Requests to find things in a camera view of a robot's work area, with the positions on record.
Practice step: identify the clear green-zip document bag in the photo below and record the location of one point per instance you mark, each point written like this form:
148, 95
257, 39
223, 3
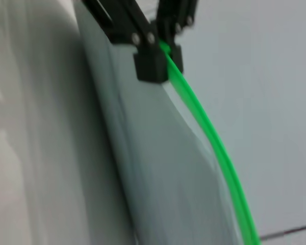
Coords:
168, 166

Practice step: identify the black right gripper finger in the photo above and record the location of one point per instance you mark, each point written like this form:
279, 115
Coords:
149, 63
173, 25

